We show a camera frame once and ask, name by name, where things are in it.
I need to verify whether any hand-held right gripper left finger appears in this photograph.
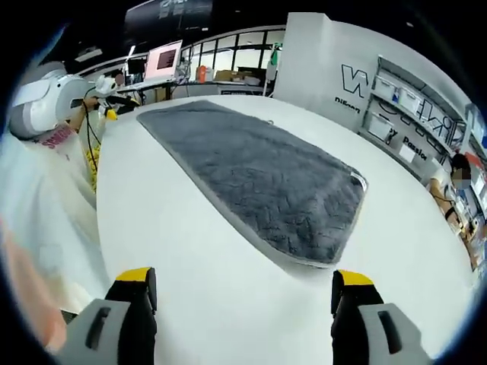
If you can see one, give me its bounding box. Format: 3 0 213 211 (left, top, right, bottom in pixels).
56 267 158 365

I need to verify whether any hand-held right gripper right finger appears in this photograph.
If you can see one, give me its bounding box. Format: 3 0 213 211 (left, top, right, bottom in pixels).
329 269 437 365

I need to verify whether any grey towel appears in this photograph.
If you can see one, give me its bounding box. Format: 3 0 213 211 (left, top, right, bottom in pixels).
135 99 369 269

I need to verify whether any person's left hand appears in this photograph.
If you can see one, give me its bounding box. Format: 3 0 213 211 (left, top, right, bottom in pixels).
81 95 102 115

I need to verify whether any black desktop monitor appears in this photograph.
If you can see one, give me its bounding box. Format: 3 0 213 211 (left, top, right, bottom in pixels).
126 57 148 83

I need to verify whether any ceiling air vent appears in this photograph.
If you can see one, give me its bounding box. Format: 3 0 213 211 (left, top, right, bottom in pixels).
74 47 103 62

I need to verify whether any white chest-worn device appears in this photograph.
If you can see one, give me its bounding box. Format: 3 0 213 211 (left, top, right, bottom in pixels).
8 62 96 141

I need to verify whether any yellow patterned cloth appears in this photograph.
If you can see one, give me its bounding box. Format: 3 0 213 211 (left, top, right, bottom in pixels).
84 144 102 193

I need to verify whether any laptop with pink screen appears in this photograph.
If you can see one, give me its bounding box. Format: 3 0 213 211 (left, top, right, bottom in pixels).
143 40 183 87

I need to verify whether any grey counter cabinet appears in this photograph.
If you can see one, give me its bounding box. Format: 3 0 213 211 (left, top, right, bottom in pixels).
178 78 275 102

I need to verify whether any person's white printed shirt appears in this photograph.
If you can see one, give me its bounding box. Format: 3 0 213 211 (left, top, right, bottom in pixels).
0 125 111 316

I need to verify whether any white table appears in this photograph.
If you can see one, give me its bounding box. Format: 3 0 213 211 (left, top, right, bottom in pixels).
94 94 480 365

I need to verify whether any white pole stand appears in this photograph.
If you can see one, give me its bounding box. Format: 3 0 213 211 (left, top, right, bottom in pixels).
262 41 285 98

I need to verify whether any white storage box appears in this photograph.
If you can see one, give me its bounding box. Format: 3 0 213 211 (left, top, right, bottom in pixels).
396 86 420 114
368 113 393 144
374 75 399 100

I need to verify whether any metal storage rack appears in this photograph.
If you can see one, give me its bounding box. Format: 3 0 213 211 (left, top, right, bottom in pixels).
357 55 471 168
460 102 487 214

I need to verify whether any black device cable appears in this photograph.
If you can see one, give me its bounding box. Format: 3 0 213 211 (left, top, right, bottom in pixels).
84 109 97 183

